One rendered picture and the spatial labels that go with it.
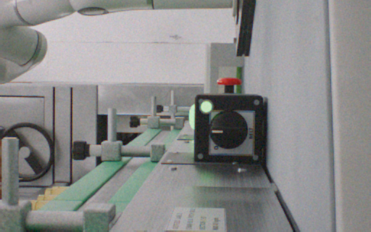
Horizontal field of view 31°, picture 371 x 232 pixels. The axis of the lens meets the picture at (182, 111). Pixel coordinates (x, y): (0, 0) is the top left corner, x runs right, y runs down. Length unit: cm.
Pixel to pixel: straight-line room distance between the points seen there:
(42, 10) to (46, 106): 113
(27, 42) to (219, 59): 44
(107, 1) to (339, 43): 90
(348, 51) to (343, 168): 6
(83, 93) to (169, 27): 279
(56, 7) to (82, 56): 391
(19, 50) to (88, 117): 98
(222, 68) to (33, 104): 107
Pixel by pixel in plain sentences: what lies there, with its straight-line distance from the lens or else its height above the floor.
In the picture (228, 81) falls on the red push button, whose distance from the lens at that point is 108.
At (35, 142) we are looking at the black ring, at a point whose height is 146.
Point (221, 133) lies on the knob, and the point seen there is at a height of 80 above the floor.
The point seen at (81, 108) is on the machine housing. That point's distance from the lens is 242.
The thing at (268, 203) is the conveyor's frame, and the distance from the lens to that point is 55.
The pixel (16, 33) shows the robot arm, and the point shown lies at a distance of 146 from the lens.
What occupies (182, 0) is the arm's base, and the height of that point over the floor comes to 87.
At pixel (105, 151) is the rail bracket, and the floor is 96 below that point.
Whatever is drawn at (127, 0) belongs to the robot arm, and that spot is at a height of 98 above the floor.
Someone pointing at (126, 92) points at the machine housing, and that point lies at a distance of 239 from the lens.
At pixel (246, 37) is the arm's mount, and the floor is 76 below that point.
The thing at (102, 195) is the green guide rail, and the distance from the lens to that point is 69.
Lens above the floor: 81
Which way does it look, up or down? 3 degrees up
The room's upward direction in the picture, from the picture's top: 89 degrees counter-clockwise
